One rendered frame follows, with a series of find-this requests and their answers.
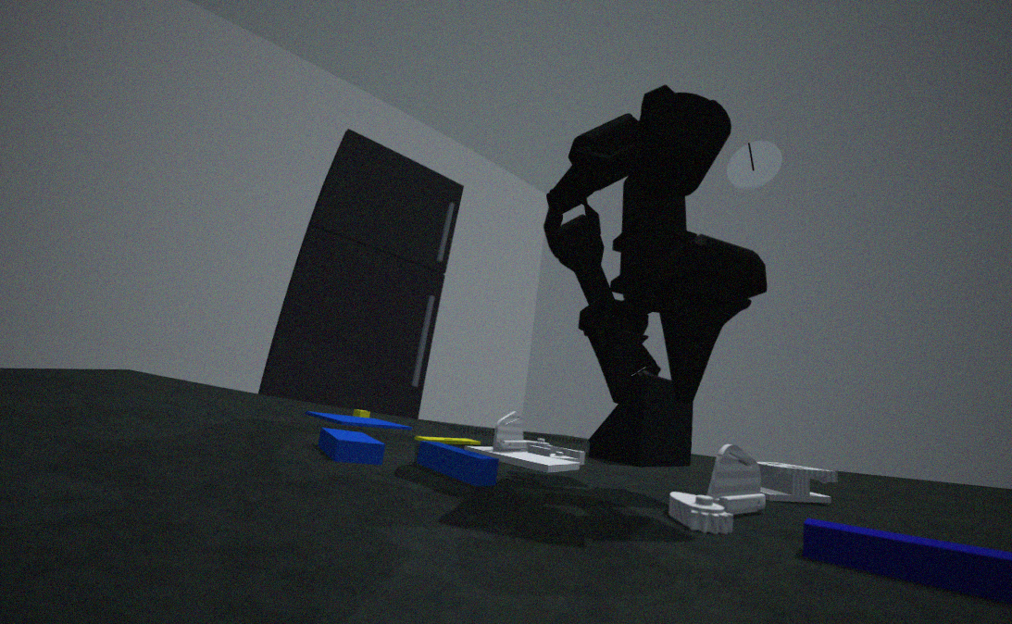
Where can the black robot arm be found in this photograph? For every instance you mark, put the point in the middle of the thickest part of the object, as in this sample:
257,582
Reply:
666,155

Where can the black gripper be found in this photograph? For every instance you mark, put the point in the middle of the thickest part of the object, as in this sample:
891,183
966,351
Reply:
697,283

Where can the white plate with two round holes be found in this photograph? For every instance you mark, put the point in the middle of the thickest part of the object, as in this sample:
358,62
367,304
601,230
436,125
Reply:
824,476

